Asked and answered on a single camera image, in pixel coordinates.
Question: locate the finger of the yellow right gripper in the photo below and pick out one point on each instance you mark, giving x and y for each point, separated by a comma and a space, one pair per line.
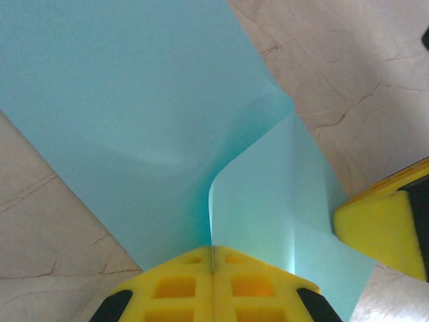
375, 228

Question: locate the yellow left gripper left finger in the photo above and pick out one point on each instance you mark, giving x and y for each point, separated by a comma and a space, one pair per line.
181, 285

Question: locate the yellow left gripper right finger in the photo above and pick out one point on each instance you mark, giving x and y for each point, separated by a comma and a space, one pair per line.
248, 285

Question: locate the light blue paper sheet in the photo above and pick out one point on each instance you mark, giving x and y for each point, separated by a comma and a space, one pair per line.
134, 100

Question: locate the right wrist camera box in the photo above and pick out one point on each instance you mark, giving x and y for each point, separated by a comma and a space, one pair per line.
426, 38

